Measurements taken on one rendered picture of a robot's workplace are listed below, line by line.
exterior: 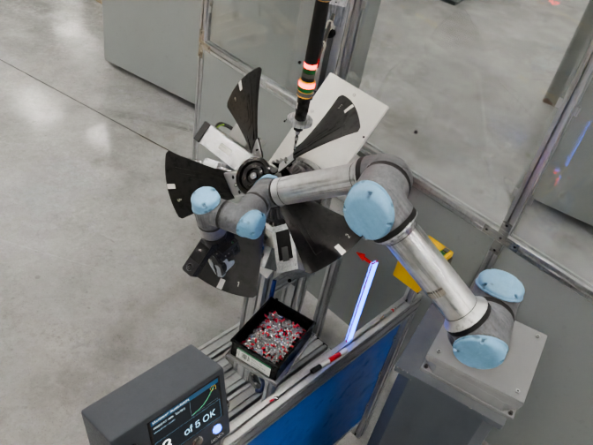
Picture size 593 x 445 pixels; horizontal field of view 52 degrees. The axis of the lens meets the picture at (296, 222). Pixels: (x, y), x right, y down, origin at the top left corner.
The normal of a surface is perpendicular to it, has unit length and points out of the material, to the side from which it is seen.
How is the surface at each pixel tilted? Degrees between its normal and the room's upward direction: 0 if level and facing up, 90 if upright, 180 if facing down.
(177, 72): 90
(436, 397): 90
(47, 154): 0
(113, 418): 15
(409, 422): 90
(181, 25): 90
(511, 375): 3
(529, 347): 3
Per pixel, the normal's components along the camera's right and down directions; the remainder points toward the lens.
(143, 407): -0.03, -0.87
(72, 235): 0.16, -0.76
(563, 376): -0.70, 0.36
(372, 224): -0.50, 0.45
